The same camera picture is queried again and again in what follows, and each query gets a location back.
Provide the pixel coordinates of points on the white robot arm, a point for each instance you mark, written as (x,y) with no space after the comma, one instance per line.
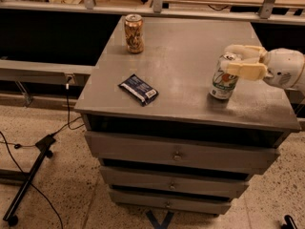
(281,68)

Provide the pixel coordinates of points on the gold patterned soda can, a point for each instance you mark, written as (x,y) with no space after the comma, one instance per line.
(133,26)

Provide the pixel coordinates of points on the black object bottom right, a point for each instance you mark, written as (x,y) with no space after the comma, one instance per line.
(289,223)

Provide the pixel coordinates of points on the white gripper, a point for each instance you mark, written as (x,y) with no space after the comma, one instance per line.
(283,67)

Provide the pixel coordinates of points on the grey metal shelf rail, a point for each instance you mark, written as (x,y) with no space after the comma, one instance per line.
(289,12)

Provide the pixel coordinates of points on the black stand leg with wheels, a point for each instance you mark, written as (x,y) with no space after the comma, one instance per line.
(24,179)

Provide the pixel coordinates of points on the top grey drawer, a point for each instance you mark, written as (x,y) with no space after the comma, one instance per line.
(153,150)

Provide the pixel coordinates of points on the middle grey drawer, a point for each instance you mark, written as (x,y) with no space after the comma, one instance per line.
(171,182)

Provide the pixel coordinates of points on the white green 7up can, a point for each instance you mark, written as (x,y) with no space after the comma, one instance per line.
(223,84)

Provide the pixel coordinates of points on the dark blue snack packet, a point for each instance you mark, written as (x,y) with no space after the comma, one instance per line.
(139,90)

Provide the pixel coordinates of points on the grey drawer cabinet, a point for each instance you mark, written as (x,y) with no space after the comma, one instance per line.
(178,60)

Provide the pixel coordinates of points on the grey side ledge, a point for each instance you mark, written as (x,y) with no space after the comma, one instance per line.
(48,73)

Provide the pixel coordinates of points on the grey drawer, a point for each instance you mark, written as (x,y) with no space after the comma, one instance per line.
(171,182)
(153,150)
(170,202)

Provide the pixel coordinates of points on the bottom grey drawer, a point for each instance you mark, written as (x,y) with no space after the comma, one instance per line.
(170,202)

